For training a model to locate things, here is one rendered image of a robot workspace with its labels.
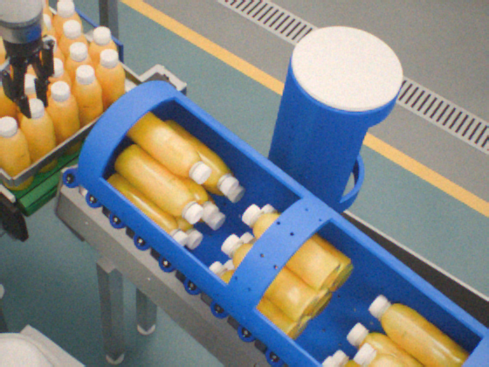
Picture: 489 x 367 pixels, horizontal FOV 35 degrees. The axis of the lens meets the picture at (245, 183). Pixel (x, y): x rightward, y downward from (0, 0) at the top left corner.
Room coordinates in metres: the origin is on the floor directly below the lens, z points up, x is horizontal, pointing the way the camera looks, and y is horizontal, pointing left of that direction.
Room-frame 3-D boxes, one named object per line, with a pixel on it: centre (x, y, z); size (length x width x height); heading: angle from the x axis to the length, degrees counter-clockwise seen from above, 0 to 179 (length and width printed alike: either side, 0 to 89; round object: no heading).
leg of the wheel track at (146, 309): (1.06, 0.23, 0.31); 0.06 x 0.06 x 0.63; 58
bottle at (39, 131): (1.02, 0.47, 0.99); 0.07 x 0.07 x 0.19
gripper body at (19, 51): (1.03, 0.47, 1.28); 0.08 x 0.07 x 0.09; 148
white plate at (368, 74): (1.39, -0.19, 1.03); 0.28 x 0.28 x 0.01
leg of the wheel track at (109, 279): (0.94, 0.30, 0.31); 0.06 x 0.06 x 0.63; 58
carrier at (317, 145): (1.39, -0.19, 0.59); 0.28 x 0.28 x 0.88
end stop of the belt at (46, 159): (1.08, 0.39, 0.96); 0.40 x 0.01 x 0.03; 148
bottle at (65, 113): (1.09, 0.44, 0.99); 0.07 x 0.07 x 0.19
